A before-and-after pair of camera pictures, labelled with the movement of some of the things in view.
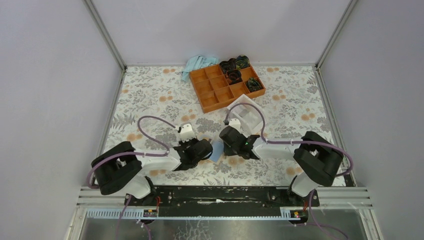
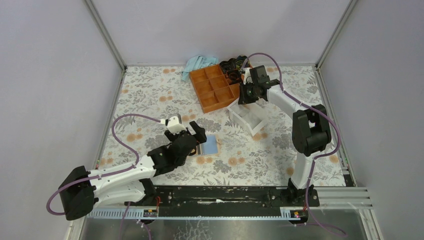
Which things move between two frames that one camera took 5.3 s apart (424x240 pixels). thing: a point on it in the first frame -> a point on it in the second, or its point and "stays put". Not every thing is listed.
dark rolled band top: x=230 y=64 stays put
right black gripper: x=227 y=152 -> x=243 y=98
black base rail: x=225 y=200 stays put
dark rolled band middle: x=233 y=76 stays put
